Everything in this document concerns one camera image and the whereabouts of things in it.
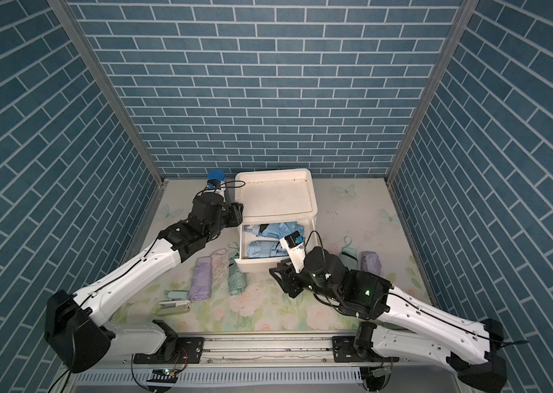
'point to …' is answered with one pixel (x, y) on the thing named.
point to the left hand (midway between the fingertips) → (244, 207)
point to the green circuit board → (163, 376)
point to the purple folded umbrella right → (370, 263)
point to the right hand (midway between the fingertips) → (277, 269)
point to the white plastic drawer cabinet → (271, 196)
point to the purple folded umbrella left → (201, 281)
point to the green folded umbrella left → (237, 282)
